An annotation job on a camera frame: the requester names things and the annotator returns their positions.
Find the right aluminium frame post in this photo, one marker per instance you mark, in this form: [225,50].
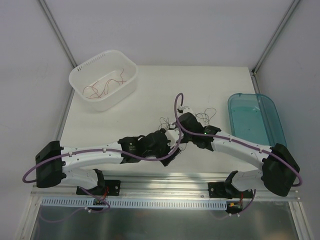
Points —
[276,34]

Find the aluminium mounting rail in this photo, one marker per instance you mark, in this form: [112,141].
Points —
[165,186]

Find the white plastic basket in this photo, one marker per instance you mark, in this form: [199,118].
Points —
[105,79]

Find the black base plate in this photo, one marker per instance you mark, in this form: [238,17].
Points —
[216,190]
[109,187]

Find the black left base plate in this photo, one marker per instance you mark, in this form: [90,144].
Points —
[109,187]

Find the teal plastic bin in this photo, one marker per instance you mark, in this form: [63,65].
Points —
[254,118]

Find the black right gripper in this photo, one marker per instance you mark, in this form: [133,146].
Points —
[185,121]

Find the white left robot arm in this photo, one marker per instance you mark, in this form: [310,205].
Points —
[69,165]

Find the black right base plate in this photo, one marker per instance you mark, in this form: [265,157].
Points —
[216,190]

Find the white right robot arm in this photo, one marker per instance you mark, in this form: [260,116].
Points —
[275,168]

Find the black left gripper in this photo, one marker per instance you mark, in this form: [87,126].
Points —
[171,155]

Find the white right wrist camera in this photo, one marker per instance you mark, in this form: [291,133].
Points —
[183,110]

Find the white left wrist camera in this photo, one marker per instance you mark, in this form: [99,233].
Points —
[173,140]

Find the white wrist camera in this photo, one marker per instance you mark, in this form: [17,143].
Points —
[183,110]
[173,140]

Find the white slotted cable duct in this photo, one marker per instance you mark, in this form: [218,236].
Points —
[133,203]

